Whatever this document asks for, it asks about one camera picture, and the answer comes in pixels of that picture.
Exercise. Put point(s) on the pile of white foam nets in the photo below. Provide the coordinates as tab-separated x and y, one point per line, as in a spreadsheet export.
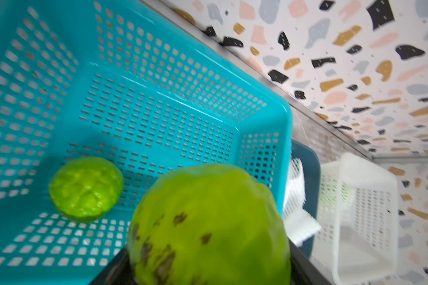
299	224

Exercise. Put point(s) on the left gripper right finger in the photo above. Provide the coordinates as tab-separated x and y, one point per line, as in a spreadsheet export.
303	272

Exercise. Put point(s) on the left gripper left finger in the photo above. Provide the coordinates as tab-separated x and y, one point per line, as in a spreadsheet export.
117	272

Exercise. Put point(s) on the green custard apple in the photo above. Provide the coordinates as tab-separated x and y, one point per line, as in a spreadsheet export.
211	224
85	189

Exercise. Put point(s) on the white plastic basket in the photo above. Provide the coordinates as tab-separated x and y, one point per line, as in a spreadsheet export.
358	213

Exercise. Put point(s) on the dark teal small bin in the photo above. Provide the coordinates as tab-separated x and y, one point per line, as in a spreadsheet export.
312	178

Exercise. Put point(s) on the teal plastic basket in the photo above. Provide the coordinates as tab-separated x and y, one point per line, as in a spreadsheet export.
115	80

